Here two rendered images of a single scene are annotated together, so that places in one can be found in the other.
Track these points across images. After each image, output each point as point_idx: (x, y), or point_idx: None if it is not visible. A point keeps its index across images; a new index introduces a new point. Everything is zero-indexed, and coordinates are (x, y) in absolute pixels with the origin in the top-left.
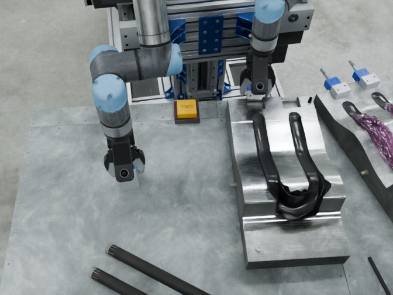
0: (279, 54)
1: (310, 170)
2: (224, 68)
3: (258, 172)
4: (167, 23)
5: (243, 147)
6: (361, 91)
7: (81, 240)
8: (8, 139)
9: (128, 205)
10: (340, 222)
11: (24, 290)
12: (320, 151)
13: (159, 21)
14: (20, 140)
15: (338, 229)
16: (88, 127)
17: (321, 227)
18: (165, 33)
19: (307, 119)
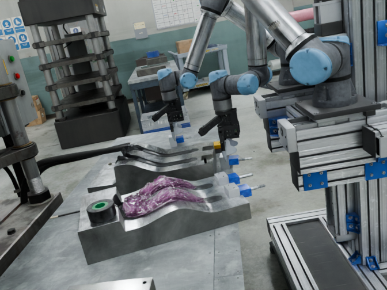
0: (295, 178)
1: (142, 161)
2: (361, 229)
3: (148, 148)
4: (191, 60)
5: (174, 150)
6: (223, 191)
7: (148, 142)
8: (303, 197)
9: (162, 147)
10: (109, 184)
11: (132, 138)
12: (159, 170)
13: (188, 56)
14: (303, 201)
15: (105, 183)
16: (213, 132)
17: (110, 179)
18: (187, 63)
19: (189, 163)
